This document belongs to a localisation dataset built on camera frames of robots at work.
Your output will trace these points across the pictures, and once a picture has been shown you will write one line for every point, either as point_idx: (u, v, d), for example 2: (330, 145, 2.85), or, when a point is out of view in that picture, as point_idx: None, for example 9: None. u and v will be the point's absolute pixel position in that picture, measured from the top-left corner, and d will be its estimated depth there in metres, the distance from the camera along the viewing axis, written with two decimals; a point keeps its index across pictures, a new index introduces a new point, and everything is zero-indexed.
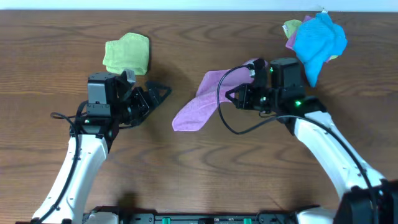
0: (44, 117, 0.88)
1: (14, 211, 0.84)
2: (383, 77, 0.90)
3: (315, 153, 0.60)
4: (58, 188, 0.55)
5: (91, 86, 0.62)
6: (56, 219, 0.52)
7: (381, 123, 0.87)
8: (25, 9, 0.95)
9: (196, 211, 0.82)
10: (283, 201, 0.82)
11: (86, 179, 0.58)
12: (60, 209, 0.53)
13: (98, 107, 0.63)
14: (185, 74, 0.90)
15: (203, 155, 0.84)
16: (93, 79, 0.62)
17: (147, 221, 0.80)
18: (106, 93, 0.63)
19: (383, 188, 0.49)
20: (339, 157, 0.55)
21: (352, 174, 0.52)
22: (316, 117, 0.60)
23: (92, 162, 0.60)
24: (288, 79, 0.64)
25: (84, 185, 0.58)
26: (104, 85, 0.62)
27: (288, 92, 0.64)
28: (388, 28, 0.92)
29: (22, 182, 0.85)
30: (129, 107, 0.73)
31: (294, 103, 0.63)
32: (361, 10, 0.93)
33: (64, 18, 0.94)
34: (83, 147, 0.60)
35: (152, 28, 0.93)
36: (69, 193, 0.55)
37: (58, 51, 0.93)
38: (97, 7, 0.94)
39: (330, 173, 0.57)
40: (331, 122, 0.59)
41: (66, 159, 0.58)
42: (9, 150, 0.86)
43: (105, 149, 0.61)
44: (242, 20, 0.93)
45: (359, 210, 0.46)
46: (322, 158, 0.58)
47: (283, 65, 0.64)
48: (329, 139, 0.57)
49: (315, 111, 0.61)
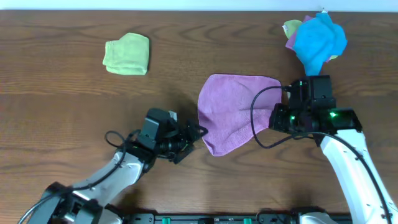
0: (45, 117, 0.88)
1: (13, 211, 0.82)
2: (382, 77, 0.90)
3: (339, 172, 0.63)
4: (96, 177, 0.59)
5: (147, 121, 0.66)
6: (87, 195, 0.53)
7: (381, 123, 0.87)
8: (27, 9, 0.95)
9: (196, 211, 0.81)
10: (283, 201, 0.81)
11: (119, 185, 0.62)
12: (92, 189, 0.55)
13: (146, 140, 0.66)
14: (185, 74, 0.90)
15: (203, 155, 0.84)
16: (151, 116, 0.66)
17: (147, 221, 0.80)
18: (157, 130, 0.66)
19: None
20: (366, 190, 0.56)
21: (377, 215, 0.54)
22: (349, 138, 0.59)
23: (128, 175, 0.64)
24: (319, 91, 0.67)
25: (117, 189, 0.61)
26: (158, 124, 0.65)
27: (318, 104, 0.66)
28: (386, 29, 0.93)
29: (22, 182, 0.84)
30: (169, 143, 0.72)
31: (329, 115, 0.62)
32: (360, 10, 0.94)
33: (65, 18, 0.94)
34: (127, 160, 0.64)
35: (153, 28, 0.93)
36: (105, 183, 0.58)
37: (58, 51, 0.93)
38: (97, 7, 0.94)
39: (351, 199, 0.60)
40: (364, 146, 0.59)
41: (109, 163, 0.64)
42: (9, 150, 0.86)
43: (137, 175, 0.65)
44: (242, 20, 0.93)
45: None
46: (346, 182, 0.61)
47: (311, 77, 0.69)
48: (360, 167, 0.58)
49: (350, 129, 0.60)
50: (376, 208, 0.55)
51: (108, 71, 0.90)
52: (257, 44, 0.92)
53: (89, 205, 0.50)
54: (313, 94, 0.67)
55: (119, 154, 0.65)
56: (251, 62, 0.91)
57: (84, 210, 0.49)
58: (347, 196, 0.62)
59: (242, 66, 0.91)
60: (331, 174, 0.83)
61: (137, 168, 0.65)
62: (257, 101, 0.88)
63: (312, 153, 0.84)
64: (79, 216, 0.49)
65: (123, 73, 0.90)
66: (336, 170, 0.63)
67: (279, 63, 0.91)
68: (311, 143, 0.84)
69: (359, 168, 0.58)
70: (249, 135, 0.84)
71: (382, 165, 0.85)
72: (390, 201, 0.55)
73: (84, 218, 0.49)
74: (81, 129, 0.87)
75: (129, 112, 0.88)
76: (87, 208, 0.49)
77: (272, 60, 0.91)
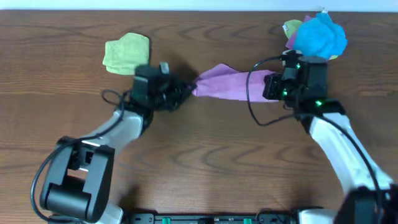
0: (45, 116, 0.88)
1: (9, 213, 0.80)
2: (382, 78, 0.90)
3: (328, 150, 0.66)
4: (102, 128, 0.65)
5: (136, 79, 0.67)
6: (96, 142, 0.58)
7: (382, 123, 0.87)
8: (31, 9, 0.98)
9: (196, 211, 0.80)
10: (283, 201, 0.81)
11: (128, 135, 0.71)
12: (99, 139, 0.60)
13: (141, 99, 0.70)
14: (185, 74, 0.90)
15: (203, 155, 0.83)
16: (138, 73, 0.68)
17: (147, 221, 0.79)
18: (148, 88, 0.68)
19: (390, 191, 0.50)
20: (351, 157, 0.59)
21: (362, 175, 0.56)
22: (334, 117, 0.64)
23: (130, 127, 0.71)
24: (313, 79, 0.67)
25: (126, 137, 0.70)
26: (148, 81, 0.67)
27: (310, 92, 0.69)
28: (382, 30, 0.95)
29: (20, 182, 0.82)
30: (164, 95, 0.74)
31: (314, 104, 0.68)
32: (355, 10, 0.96)
33: (67, 18, 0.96)
34: (127, 116, 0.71)
35: (152, 28, 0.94)
36: (111, 133, 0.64)
37: (58, 51, 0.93)
38: (97, 7, 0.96)
39: (340, 173, 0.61)
40: (347, 124, 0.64)
41: (112, 117, 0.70)
42: (8, 150, 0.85)
43: (140, 127, 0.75)
44: (242, 20, 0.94)
45: (364, 206, 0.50)
46: (336, 158, 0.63)
47: (310, 63, 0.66)
48: (344, 140, 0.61)
49: (334, 113, 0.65)
50: (360, 170, 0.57)
51: (108, 71, 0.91)
52: (257, 43, 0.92)
53: (99, 148, 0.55)
54: (308, 81, 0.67)
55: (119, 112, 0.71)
56: (251, 62, 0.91)
57: (96, 154, 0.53)
58: (339, 175, 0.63)
59: (242, 66, 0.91)
60: (331, 174, 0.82)
61: (138, 121, 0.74)
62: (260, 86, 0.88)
63: (311, 153, 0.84)
64: (94, 161, 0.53)
65: (123, 73, 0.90)
66: (328, 153, 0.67)
67: (278, 63, 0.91)
68: (310, 143, 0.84)
69: (344, 140, 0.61)
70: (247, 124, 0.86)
71: (385, 166, 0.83)
72: (375, 166, 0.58)
73: (99, 160, 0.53)
74: (80, 128, 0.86)
75: None
76: (99, 152, 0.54)
77: (272, 60, 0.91)
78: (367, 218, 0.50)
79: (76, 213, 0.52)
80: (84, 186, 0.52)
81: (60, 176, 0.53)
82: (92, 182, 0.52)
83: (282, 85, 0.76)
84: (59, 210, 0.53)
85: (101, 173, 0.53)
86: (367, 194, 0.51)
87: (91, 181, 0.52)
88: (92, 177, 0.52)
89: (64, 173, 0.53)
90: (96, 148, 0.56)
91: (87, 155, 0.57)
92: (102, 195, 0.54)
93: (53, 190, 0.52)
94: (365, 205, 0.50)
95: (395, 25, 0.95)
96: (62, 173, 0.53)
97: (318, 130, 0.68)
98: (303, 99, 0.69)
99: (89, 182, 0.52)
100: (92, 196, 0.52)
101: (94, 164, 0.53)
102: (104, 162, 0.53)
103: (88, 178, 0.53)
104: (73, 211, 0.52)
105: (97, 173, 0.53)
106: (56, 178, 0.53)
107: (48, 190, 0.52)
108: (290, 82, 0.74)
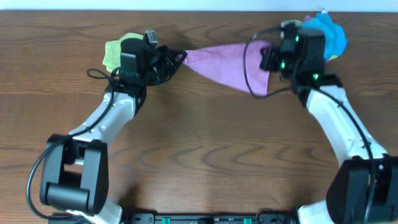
0: (43, 116, 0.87)
1: (4, 214, 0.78)
2: (382, 77, 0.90)
3: (324, 123, 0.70)
4: (92, 119, 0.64)
5: (123, 56, 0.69)
6: (87, 137, 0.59)
7: (384, 122, 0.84)
8: (36, 10, 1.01)
9: (195, 211, 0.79)
10: (284, 201, 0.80)
11: (119, 121, 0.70)
12: (91, 132, 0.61)
13: (130, 76, 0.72)
14: (185, 74, 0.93)
15: (203, 155, 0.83)
16: (125, 50, 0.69)
17: (147, 221, 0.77)
18: (136, 62, 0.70)
19: (383, 162, 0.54)
20: (347, 129, 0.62)
21: (356, 145, 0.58)
22: (330, 89, 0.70)
23: (122, 112, 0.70)
24: (312, 53, 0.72)
25: (117, 122, 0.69)
26: (135, 56, 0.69)
27: (308, 64, 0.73)
28: (377, 29, 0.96)
29: (18, 182, 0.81)
30: (155, 68, 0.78)
31: (312, 78, 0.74)
32: (349, 10, 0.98)
33: (69, 19, 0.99)
34: (117, 99, 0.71)
35: (153, 28, 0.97)
36: (101, 124, 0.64)
37: (59, 52, 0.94)
38: (97, 7, 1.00)
39: (334, 144, 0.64)
40: (344, 97, 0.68)
41: (101, 105, 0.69)
42: (6, 150, 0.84)
43: (133, 109, 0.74)
44: (240, 20, 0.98)
45: (359, 175, 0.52)
46: (331, 132, 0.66)
47: (307, 37, 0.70)
48: (341, 112, 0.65)
49: (332, 86, 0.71)
50: (356, 140, 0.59)
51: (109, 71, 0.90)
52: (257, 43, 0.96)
53: (91, 146, 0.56)
54: (306, 53, 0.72)
55: (109, 94, 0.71)
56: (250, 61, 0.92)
57: (89, 149, 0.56)
58: (334, 147, 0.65)
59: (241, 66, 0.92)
60: (332, 174, 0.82)
61: (130, 103, 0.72)
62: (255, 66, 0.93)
63: (311, 153, 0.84)
64: (87, 157, 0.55)
65: None
66: (323, 125, 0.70)
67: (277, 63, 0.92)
68: (310, 142, 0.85)
69: (340, 111, 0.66)
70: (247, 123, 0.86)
71: None
72: (370, 137, 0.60)
73: (91, 157, 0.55)
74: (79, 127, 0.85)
75: None
76: (91, 148, 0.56)
77: None
78: (360, 186, 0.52)
79: (76, 206, 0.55)
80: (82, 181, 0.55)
81: (55, 173, 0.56)
82: (87, 177, 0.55)
83: (280, 57, 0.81)
84: (59, 203, 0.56)
85: (96, 168, 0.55)
86: (362, 164, 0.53)
87: (86, 178, 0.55)
88: (87, 172, 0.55)
89: (60, 172, 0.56)
90: (86, 144, 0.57)
91: (81, 149, 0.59)
92: (102, 185, 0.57)
93: (51, 187, 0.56)
94: (360, 175, 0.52)
95: (391, 25, 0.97)
96: (57, 172, 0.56)
97: (315, 102, 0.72)
98: (300, 73, 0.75)
99: (85, 177, 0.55)
100: (91, 190, 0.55)
101: (89, 160, 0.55)
102: (98, 157, 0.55)
103: (83, 173, 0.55)
104: (74, 205, 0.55)
105: (92, 168, 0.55)
106: (53, 175, 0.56)
107: (48, 186, 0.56)
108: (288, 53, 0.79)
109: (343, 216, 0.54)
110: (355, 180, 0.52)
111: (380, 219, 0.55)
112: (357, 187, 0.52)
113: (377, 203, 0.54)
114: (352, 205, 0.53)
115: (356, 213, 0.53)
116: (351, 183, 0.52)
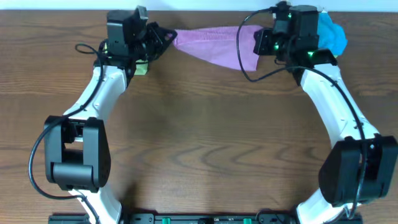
0: (43, 116, 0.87)
1: (5, 214, 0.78)
2: (382, 77, 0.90)
3: (317, 103, 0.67)
4: (86, 96, 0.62)
5: (109, 26, 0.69)
6: (83, 116, 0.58)
7: (387, 123, 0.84)
8: (35, 10, 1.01)
9: (195, 211, 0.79)
10: (284, 201, 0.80)
11: (112, 96, 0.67)
12: (86, 111, 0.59)
13: (117, 46, 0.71)
14: (184, 73, 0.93)
15: (203, 155, 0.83)
16: (111, 19, 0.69)
17: (147, 221, 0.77)
18: (123, 32, 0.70)
19: (374, 142, 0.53)
20: (339, 107, 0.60)
21: (349, 127, 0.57)
22: (325, 69, 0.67)
23: (114, 85, 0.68)
24: (305, 30, 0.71)
25: (109, 99, 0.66)
26: (122, 25, 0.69)
27: (301, 42, 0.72)
28: (377, 28, 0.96)
29: (19, 182, 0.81)
30: (143, 45, 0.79)
31: (308, 55, 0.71)
32: (348, 10, 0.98)
33: (68, 18, 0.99)
34: (107, 73, 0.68)
35: None
36: (95, 102, 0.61)
37: (58, 51, 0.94)
38: (97, 7, 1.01)
39: (328, 122, 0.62)
40: (339, 76, 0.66)
41: (91, 81, 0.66)
42: (6, 150, 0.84)
43: (124, 81, 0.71)
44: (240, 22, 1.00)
45: (349, 155, 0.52)
46: (324, 111, 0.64)
47: (300, 12, 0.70)
48: (334, 91, 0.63)
49: (326, 63, 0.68)
50: (349, 121, 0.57)
51: None
52: None
53: (88, 122, 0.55)
54: (300, 31, 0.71)
55: (97, 69, 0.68)
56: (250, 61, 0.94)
57: (87, 126, 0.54)
58: (327, 127, 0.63)
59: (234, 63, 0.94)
60: None
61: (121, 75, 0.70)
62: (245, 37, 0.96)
63: (311, 153, 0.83)
64: (86, 134, 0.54)
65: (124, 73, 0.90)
66: (316, 104, 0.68)
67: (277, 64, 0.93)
68: (310, 142, 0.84)
69: (334, 90, 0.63)
70: (247, 123, 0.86)
71: None
72: (364, 117, 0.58)
73: (90, 134, 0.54)
74: None
75: (129, 112, 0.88)
76: (89, 125, 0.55)
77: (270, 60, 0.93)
78: (351, 165, 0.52)
79: (84, 182, 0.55)
80: (84, 158, 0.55)
81: (58, 155, 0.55)
82: (89, 154, 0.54)
83: (273, 40, 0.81)
84: (63, 179, 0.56)
85: (97, 145, 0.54)
86: (353, 144, 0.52)
87: (89, 154, 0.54)
88: (89, 149, 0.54)
89: (60, 151, 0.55)
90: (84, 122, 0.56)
91: (79, 127, 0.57)
92: (104, 162, 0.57)
93: (56, 166, 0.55)
94: (351, 155, 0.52)
95: (391, 25, 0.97)
96: (59, 152, 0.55)
97: (309, 81, 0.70)
98: (294, 50, 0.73)
99: (87, 154, 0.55)
100: (94, 165, 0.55)
101: (87, 137, 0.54)
102: (96, 134, 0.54)
103: (84, 150, 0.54)
104: (81, 180, 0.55)
105: (92, 145, 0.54)
106: (55, 157, 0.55)
107: (52, 167, 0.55)
108: (281, 35, 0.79)
109: (335, 194, 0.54)
110: (346, 159, 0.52)
111: (372, 197, 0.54)
112: (348, 166, 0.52)
113: (369, 183, 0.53)
114: (342, 183, 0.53)
115: (346, 191, 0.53)
116: (341, 163, 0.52)
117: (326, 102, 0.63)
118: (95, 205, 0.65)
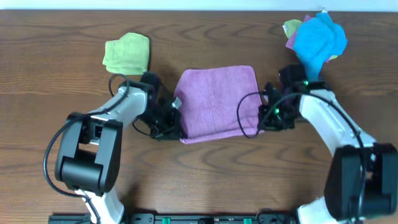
0: (43, 116, 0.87)
1: (5, 214, 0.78)
2: (382, 77, 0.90)
3: (315, 124, 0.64)
4: (110, 104, 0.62)
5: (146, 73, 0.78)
6: (104, 117, 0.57)
7: (384, 124, 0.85)
8: (34, 9, 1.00)
9: (195, 211, 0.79)
10: (283, 201, 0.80)
11: (132, 111, 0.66)
12: (108, 114, 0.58)
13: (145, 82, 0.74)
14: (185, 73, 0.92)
15: (203, 155, 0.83)
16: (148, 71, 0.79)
17: (147, 221, 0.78)
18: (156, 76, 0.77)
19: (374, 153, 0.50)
20: (337, 124, 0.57)
21: (346, 137, 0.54)
22: (321, 93, 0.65)
23: (136, 100, 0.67)
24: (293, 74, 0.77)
25: (130, 111, 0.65)
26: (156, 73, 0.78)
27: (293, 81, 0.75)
28: (377, 29, 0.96)
29: (18, 182, 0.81)
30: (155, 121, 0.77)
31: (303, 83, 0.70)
32: (350, 9, 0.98)
33: (68, 18, 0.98)
34: (131, 91, 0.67)
35: (153, 28, 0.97)
36: (119, 109, 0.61)
37: (58, 52, 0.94)
38: (97, 7, 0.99)
39: (327, 141, 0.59)
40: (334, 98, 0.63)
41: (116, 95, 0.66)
42: (7, 150, 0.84)
43: (144, 104, 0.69)
44: (242, 21, 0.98)
45: (349, 163, 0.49)
46: (323, 130, 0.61)
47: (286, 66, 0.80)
48: (330, 111, 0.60)
49: (321, 89, 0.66)
50: (346, 132, 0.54)
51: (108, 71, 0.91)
52: (257, 42, 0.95)
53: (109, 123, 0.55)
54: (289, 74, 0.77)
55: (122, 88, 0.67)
56: (251, 61, 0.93)
57: (106, 126, 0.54)
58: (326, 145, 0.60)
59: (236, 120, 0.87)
60: None
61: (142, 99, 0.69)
62: (240, 83, 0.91)
63: (311, 154, 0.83)
64: (104, 132, 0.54)
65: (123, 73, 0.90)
66: (315, 125, 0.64)
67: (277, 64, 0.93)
68: (310, 142, 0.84)
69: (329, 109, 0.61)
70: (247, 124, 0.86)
71: None
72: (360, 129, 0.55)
73: (108, 134, 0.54)
74: None
75: None
76: (108, 126, 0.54)
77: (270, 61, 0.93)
78: (353, 176, 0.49)
79: (91, 183, 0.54)
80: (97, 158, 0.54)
81: (72, 150, 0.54)
82: (103, 153, 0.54)
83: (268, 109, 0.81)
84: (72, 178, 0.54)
85: (111, 146, 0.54)
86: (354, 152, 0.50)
87: (102, 154, 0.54)
88: (103, 148, 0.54)
89: (76, 148, 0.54)
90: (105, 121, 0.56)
91: (97, 128, 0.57)
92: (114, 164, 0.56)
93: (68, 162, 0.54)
94: (351, 163, 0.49)
95: (392, 25, 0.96)
96: (74, 149, 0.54)
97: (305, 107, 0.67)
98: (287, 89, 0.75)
99: (100, 154, 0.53)
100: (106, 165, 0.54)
101: (105, 137, 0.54)
102: (114, 135, 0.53)
103: (99, 149, 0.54)
104: (89, 182, 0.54)
105: (107, 145, 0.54)
106: (69, 152, 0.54)
107: (63, 162, 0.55)
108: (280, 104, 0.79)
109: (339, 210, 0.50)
110: (347, 168, 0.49)
111: (378, 214, 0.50)
112: (350, 177, 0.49)
113: (372, 194, 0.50)
114: (347, 197, 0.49)
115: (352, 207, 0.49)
116: (342, 173, 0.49)
117: (324, 119, 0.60)
118: (96, 206, 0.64)
